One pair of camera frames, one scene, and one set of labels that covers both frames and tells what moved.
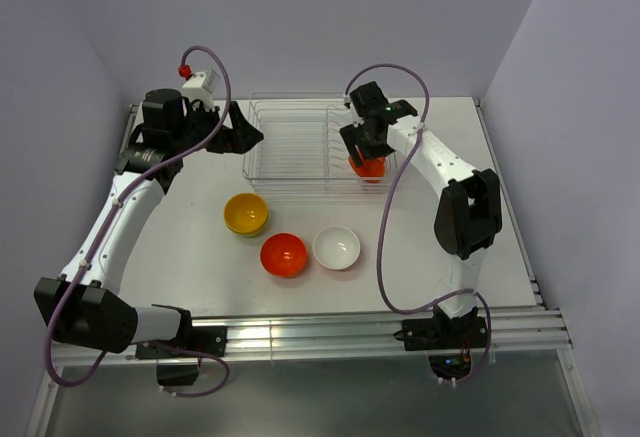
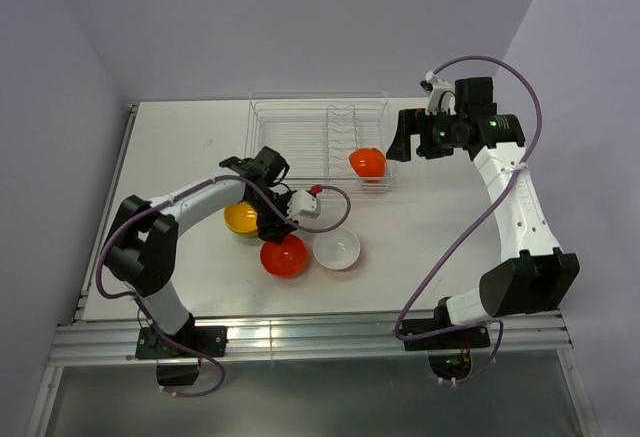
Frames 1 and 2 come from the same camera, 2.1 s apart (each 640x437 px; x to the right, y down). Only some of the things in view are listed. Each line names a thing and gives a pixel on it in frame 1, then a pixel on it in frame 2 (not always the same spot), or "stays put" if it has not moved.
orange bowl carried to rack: (371, 167) stays put
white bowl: (336, 247) stays put
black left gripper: (237, 139) → (273, 230)
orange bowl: (283, 255) stays put
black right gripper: (351, 137) → (411, 122)
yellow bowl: (246, 214) stays put
